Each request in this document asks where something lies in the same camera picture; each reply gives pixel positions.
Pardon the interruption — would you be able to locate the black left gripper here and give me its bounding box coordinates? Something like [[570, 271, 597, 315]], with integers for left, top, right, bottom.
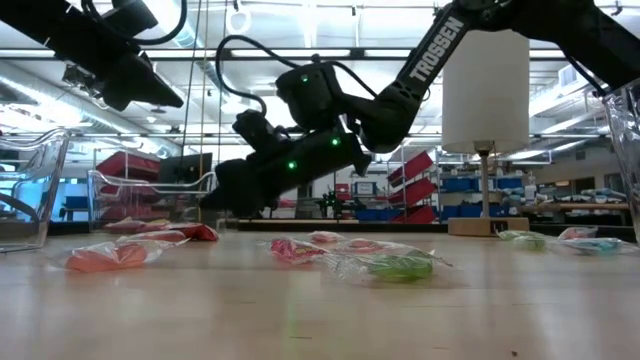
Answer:
[[102, 49, 185, 112]]

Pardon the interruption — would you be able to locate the clear plastic bin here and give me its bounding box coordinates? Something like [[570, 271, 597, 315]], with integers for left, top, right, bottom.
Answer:
[[87, 169, 221, 234], [602, 77, 640, 241], [0, 126, 72, 255]]

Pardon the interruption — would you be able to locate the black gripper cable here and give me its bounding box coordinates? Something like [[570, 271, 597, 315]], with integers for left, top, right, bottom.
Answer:
[[214, 34, 381, 117], [82, 0, 189, 47]]

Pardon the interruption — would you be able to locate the clear red candy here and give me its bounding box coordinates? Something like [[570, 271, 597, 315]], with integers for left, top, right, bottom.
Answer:
[[63, 240, 165, 274], [268, 237, 330, 265]]

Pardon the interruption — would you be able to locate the clear wrapped green candy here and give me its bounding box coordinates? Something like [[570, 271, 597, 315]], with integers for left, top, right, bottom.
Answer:
[[497, 229, 546, 242], [327, 248, 454, 284]]

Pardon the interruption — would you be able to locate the white shade table lamp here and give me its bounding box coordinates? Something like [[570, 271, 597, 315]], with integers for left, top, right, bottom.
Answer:
[[441, 28, 531, 239]]

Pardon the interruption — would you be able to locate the teal wrapped candy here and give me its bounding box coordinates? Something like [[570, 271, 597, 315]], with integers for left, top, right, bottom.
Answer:
[[559, 236, 640, 256]]

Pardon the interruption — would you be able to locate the blue storage bin shelf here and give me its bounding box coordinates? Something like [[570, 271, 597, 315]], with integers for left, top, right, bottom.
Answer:
[[438, 175, 526, 220]]

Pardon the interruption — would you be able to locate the clear wrapped orange candy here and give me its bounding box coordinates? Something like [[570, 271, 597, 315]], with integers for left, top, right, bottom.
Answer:
[[344, 238, 417, 254], [308, 230, 347, 245]]

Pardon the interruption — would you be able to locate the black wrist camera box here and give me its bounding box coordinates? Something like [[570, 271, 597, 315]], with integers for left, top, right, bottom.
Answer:
[[102, 0, 159, 37], [232, 109, 282, 152]]

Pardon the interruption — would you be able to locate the wooden workbench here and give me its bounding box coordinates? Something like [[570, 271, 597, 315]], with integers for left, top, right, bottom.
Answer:
[[519, 199, 634, 227]]

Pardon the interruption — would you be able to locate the red slanted shelf rack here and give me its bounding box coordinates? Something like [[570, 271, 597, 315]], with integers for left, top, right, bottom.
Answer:
[[385, 149, 437, 227]]

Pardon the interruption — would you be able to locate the black flat screen monitor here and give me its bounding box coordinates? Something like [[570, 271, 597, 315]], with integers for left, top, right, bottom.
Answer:
[[158, 152, 215, 185]]

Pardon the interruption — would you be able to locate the white hanging ring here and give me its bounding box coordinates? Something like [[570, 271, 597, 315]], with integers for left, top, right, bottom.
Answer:
[[224, 3, 252, 37]]

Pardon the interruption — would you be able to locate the pink candy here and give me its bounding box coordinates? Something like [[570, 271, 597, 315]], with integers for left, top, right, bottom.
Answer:
[[104, 217, 156, 234]]

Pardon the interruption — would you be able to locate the orange candy wrapper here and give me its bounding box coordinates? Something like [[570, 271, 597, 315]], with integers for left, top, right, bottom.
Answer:
[[167, 222, 221, 243]]

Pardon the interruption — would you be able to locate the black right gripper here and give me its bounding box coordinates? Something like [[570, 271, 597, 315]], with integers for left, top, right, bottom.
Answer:
[[199, 130, 374, 219]]

